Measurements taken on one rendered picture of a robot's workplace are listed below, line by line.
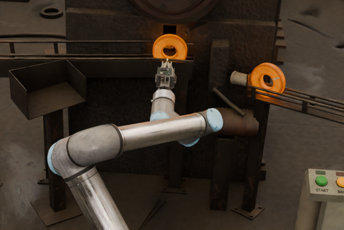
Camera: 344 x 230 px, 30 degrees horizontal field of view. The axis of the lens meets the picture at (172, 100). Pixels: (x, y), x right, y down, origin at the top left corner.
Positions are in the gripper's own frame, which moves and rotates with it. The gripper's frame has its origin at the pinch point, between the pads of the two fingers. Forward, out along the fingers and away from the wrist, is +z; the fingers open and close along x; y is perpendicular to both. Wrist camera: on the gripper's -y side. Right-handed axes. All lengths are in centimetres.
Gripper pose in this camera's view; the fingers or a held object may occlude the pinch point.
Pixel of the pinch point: (167, 65)
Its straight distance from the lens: 276.5
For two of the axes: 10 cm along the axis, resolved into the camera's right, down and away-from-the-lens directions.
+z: 0.6, -7.3, 6.8
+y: 0.4, -6.8, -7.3
